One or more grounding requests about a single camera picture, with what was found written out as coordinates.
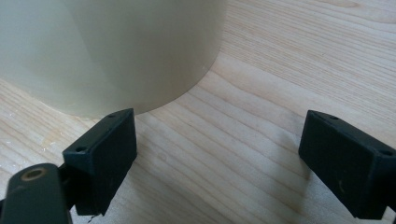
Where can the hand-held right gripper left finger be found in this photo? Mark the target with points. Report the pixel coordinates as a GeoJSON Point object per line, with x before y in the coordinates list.
{"type": "Point", "coordinates": [106, 155]}

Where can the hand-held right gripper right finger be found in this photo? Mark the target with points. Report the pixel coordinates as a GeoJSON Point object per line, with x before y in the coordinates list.
{"type": "Point", "coordinates": [345, 161]}

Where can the cream enamel mug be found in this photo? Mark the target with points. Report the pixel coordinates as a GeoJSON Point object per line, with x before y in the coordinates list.
{"type": "Point", "coordinates": [118, 49]}

